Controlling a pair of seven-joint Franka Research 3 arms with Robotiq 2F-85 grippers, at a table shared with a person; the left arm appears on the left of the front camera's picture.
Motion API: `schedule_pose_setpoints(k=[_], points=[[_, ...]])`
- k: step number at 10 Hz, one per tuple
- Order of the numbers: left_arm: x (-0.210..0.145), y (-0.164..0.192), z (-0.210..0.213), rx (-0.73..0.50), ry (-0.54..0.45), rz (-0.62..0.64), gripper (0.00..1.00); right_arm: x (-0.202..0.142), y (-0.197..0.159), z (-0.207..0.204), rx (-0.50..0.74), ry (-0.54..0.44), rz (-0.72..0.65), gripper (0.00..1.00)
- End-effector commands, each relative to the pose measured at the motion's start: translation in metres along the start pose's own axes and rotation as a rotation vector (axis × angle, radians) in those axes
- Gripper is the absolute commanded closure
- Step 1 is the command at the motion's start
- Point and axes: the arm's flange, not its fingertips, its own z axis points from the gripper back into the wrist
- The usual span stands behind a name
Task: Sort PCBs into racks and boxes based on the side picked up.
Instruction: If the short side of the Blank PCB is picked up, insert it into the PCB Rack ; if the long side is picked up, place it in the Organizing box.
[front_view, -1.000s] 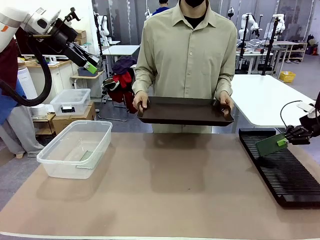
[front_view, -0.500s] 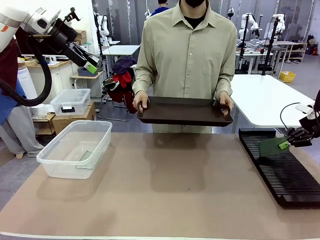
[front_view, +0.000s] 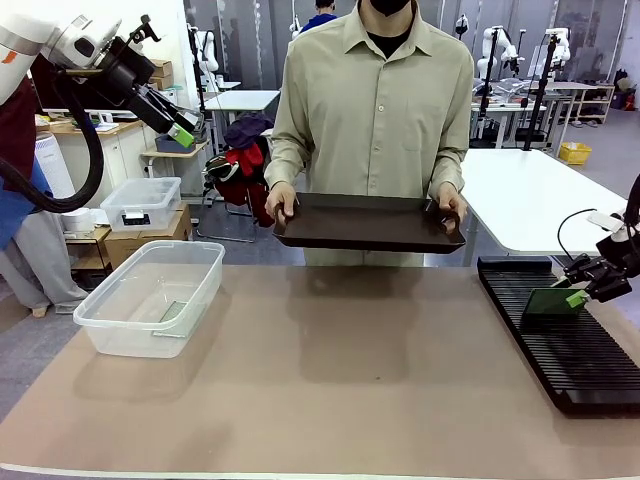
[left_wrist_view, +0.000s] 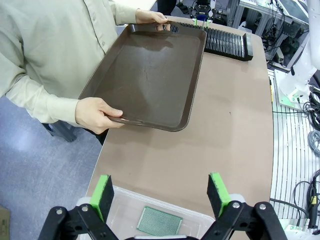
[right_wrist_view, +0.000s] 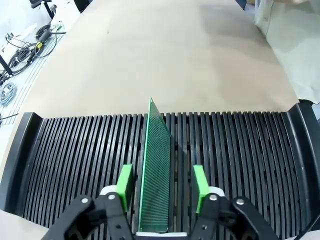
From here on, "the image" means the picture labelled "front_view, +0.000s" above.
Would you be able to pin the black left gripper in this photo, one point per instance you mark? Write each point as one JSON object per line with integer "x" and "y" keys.
{"x": 127, "y": 67}

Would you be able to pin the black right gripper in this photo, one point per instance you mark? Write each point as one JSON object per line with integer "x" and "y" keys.
{"x": 625, "y": 255}

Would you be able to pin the green PCB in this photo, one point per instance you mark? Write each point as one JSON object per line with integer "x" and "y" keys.
{"x": 173, "y": 311}
{"x": 547, "y": 302}

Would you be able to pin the dark brown tray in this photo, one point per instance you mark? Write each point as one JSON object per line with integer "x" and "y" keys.
{"x": 365, "y": 225}

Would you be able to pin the person's right forearm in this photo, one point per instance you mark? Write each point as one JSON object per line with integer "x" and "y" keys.
{"x": 282, "y": 160}

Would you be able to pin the person's left forearm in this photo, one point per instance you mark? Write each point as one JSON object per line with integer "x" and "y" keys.
{"x": 445, "y": 165}

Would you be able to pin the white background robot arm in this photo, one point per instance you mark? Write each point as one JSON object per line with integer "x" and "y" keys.
{"x": 487, "y": 55}

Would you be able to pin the stacked cardboard boxes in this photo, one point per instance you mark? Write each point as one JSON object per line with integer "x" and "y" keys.
{"x": 162, "y": 70}

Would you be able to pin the person's right hand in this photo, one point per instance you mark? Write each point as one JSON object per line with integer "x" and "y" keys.
{"x": 280, "y": 200}

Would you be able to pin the person's left hand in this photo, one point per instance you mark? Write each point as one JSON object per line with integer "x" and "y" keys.
{"x": 450, "y": 202}

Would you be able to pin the grey plastic bin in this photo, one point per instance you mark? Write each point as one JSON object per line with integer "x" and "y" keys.
{"x": 167, "y": 145}

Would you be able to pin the small wooden side table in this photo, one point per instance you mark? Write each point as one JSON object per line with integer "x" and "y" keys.
{"x": 175, "y": 155}

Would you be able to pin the white cabinet desk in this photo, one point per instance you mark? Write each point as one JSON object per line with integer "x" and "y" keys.
{"x": 120, "y": 155}

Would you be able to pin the white background table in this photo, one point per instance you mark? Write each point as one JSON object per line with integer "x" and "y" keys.
{"x": 240, "y": 102}

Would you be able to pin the dark purple jacket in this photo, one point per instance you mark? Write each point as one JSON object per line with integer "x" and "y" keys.
{"x": 247, "y": 130}

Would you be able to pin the black slotted rack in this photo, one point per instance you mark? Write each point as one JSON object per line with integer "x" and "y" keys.
{"x": 560, "y": 350}

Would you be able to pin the clear lidded storage box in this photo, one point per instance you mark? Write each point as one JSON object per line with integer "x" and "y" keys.
{"x": 145, "y": 200}

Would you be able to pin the red bag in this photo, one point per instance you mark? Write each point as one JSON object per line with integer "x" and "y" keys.
{"x": 245, "y": 170}

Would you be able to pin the large white table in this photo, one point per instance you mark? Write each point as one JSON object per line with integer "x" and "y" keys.
{"x": 540, "y": 200}

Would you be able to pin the brown cardboard box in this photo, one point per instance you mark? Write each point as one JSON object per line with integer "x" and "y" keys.
{"x": 150, "y": 240}

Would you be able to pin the yellow basket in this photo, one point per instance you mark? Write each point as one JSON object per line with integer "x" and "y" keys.
{"x": 575, "y": 154}

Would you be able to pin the black computer monitor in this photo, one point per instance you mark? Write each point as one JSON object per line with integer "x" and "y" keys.
{"x": 50, "y": 92}

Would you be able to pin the white air purifier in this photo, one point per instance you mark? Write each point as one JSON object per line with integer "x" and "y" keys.
{"x": 52, "y": 170}

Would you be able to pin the white paper roll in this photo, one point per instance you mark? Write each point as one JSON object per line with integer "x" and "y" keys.
{"x": 75, "y": 220}

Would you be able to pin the black tripod stand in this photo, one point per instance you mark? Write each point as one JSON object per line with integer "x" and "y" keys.
{"x": 535, "y": 125}

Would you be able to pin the clear plastic box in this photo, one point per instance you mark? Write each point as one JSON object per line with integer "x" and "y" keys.
{"x": 150, "y": 290}

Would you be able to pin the person in blue top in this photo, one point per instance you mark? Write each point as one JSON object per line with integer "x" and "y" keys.
{"x": 317, "y": 17}

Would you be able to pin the wooden shelf unit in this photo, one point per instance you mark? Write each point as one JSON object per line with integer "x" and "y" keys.
{"x": 595, "y": 100}

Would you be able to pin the person in maroon top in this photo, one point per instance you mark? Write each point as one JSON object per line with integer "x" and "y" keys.
{"x": 20, "y": 240}

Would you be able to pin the person in beige shirt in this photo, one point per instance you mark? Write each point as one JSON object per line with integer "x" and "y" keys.
{"x": 375, "y": 100}

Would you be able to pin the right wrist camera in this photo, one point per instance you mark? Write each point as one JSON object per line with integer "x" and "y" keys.
{"x": 602, "y": 220}

